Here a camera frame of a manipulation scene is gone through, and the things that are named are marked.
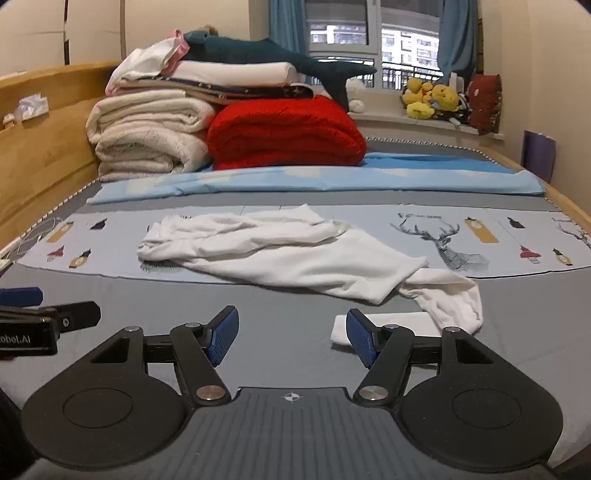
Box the wooden bed frame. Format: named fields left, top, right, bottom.
left=0, top=60, right=591, bottom=259

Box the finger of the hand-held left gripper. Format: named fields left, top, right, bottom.
left=0, top=301, right=101, bottom=331
left=0, top=287, right=44, bottom=306

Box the white and pink garment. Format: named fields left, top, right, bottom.
left=105, top=28, right=191, bottom=95

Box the deer printed sheet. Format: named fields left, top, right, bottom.
left=0, top=203, right=591, bottom=280

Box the red folded blanket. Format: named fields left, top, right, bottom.
left=206, top=95, right=368, bottom=171

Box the folded patterned sheet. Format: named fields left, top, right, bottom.
left=117, top=76, right=317, bottom=104

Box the purple board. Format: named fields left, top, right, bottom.
left=522, top=130, right=556, bottom=183

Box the white round plush toy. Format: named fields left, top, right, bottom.
left=346, top=78, right=368, bottom=113

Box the teal shark plush toy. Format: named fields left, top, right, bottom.
left=182, top=30, right=378, bottom=113

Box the light blue quilt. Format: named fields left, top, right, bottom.
left=86, top=151, right=546, bottom=205

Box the white windowsill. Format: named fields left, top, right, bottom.
left=355, top=90, right=504, bottom=139

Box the white pillow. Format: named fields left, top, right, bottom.
left=173, top=61, right=301, bottom=88

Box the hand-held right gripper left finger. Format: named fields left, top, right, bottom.
left=88, top=305, right=240, bottom=408

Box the blue curtain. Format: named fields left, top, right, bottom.
left=436, top=0, right=481, bottom=86
left=269, top=0, right=308, bottom=54

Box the cream fluffy folded blanket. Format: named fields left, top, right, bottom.
left=86, top=90, right=218, bottom=182

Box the dark red cushion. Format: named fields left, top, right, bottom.
left=467, top=74, right=503, bottom=136

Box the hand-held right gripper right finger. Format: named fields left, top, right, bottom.
left=347, top=309, right=499, bottom=407

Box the window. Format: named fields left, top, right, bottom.
left=305, top=0, right=444, bottom=90

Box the yellow plush toy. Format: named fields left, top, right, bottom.
left=427, top=84, right=462, bottom=114
left=401, top=78, right=437, bottom=121

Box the white long-sleeved shirt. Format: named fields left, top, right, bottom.
left=137, top=204, right=484, bottom=346

